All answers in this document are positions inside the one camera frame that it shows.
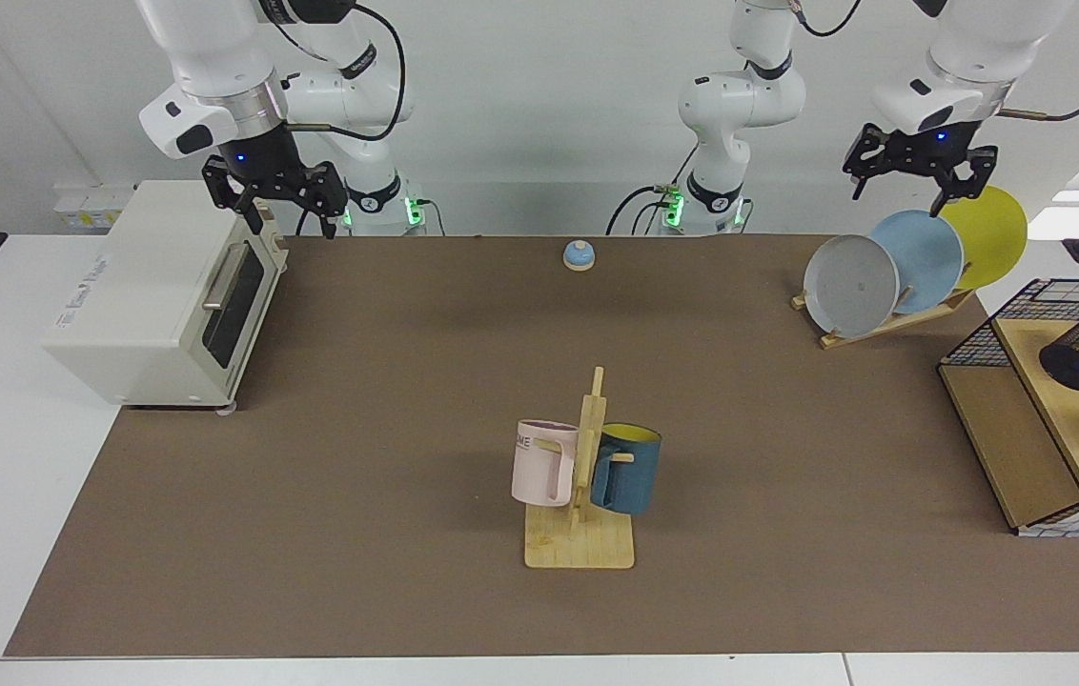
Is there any wooden plate rack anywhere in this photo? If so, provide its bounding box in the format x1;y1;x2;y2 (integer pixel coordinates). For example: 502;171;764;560
791;286;976;351

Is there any brown table cloth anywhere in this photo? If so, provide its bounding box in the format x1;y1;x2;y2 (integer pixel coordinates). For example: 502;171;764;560
4;234;1079;658

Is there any wooden cup stand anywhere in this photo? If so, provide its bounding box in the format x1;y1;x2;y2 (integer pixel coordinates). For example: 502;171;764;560
524;367;636;570

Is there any yellow plate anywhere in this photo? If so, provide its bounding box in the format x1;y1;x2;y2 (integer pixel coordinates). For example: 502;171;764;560
935;184;1028;292

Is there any light blue plate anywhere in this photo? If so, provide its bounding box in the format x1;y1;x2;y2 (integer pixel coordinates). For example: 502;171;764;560
868;209;965;315

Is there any grey plate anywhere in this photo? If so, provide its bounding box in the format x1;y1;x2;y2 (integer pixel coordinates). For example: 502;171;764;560
803;234;901;339

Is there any wire basket with wooden floor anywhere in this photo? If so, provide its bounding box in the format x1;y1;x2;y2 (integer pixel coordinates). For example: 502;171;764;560
938;278;1079;533

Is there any pale toaster oven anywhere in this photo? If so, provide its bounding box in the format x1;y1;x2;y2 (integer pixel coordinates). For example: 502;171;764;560
44;180;290;413

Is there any pink mug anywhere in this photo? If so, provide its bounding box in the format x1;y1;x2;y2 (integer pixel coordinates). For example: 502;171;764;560
511;419;580;508

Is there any black base cable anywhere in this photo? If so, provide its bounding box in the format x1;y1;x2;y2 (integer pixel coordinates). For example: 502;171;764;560
295;184;350;237
605;184;683;236

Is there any teal mug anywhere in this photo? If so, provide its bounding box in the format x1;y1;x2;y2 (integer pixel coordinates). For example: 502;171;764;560
589;423;662;516

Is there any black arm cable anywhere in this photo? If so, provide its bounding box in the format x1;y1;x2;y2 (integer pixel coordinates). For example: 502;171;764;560
787;0;1079;122
258;0;407;144

